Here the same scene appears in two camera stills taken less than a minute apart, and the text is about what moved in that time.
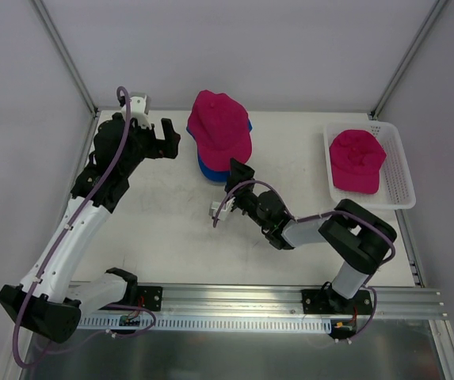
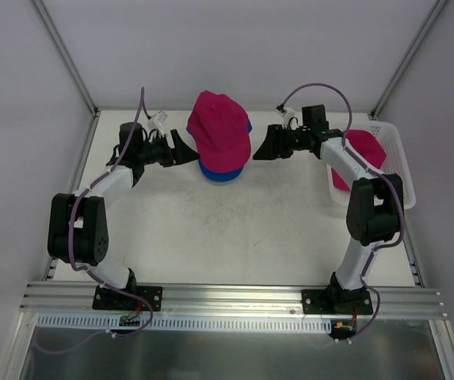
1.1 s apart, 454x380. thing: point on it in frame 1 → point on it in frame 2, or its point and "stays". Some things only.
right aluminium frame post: [406, 60] stays
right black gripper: [235, 189] → [280, 141]
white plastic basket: [395, 191] stays
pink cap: [219, 126] stays
